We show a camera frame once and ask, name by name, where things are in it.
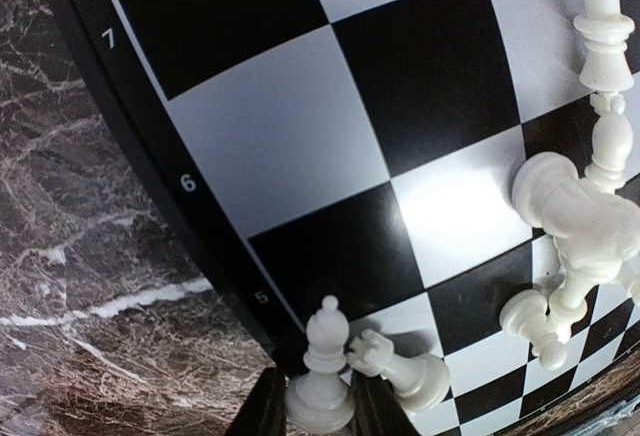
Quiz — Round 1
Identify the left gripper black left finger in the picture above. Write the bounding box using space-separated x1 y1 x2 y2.
227 367 286 436

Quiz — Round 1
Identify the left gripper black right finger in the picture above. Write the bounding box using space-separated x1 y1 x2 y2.
351 371 415 436

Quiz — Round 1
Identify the white chess rook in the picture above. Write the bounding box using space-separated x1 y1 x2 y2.
346 329 451 412

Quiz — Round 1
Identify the white chess queen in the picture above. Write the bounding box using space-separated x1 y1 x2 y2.
499 235 640 371

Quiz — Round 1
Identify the white chess knight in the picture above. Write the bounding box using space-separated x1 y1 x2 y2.
511 152 639 283

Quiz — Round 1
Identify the black and white chessboard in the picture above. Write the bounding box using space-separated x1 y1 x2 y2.
49 0 639 435

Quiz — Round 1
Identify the white chess king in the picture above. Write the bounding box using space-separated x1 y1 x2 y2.
573 0 635 92

